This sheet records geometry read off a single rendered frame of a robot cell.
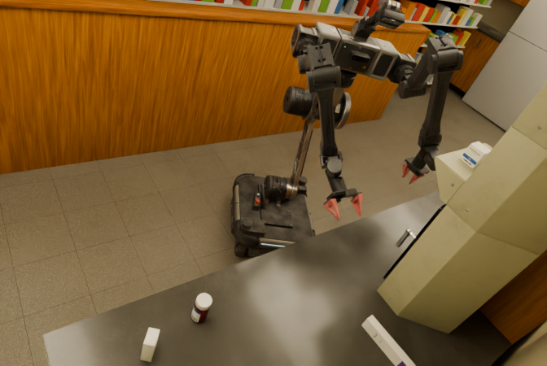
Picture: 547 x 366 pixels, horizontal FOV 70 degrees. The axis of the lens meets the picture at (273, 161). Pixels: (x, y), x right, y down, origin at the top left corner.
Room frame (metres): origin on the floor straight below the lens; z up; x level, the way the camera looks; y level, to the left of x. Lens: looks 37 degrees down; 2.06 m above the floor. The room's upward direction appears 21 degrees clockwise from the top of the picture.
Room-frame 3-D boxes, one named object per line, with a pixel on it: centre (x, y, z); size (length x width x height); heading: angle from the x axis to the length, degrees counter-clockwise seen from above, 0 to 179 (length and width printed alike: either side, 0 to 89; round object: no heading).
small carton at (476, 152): (1.12, -0.57, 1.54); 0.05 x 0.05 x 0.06; 48
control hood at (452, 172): (1.15, -0.60, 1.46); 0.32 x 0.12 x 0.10; 137
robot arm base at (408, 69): (1.83, -0.43, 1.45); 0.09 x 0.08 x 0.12; 109
